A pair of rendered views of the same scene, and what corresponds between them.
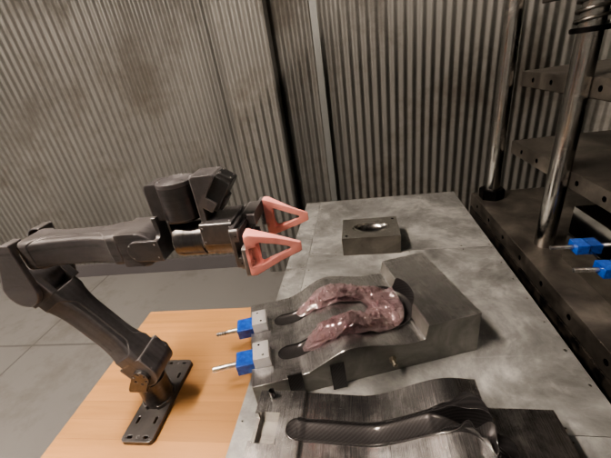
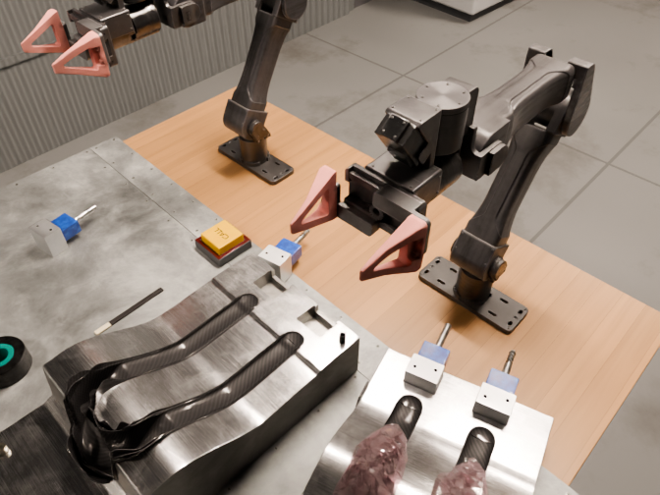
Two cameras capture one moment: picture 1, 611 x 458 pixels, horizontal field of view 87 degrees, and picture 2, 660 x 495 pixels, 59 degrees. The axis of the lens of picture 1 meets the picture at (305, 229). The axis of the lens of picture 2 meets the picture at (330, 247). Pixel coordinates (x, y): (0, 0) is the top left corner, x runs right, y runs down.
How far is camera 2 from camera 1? 0.77 m
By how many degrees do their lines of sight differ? 92
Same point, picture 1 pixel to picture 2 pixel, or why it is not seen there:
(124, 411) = not seen: hidden behind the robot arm
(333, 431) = (264, 369)
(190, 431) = (407, 305)
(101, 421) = not seen: hidden behind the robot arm
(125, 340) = (483, 211)
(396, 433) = (204, 407)
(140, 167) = not seen: outside the picture
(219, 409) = (412, 335)
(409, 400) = (206, 433)
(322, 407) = (291, 373)
